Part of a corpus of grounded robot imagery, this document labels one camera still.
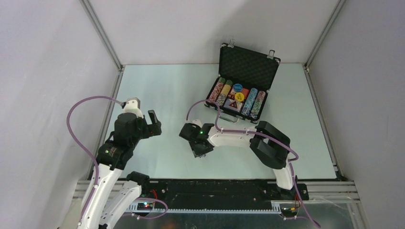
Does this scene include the blue playing card deck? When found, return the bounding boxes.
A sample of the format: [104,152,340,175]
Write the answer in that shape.
[224,98,244,113]

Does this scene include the all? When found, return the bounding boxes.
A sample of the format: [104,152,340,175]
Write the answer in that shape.
[224,99,240,112]

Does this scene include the yellow big blind button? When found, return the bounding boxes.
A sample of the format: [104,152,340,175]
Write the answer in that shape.
[234,92,245,102]

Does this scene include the black poker set case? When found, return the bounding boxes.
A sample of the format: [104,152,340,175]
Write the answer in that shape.
[205,40,281,124]

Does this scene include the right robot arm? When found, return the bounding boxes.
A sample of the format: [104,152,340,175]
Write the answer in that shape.
[179,119,299,199]

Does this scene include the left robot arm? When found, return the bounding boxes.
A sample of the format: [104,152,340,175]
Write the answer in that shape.
[77,98,161,229]

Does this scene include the grey poker chip stack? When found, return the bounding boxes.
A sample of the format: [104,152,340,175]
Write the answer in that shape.
[216,80,233,106]

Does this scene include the red poker chip stack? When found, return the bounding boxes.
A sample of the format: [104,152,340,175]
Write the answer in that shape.
[208,77,225,101]

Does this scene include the blue dealer button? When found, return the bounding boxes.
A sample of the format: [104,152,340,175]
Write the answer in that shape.
[233,83,243,92]

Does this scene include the red card deck in case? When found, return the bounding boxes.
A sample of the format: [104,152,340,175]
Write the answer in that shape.
[228,88,249,100]

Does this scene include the light blue chip stack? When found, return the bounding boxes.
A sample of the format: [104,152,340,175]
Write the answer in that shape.
[241,88,258,115]

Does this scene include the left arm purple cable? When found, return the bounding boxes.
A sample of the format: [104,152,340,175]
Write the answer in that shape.
[66,96,168,220]

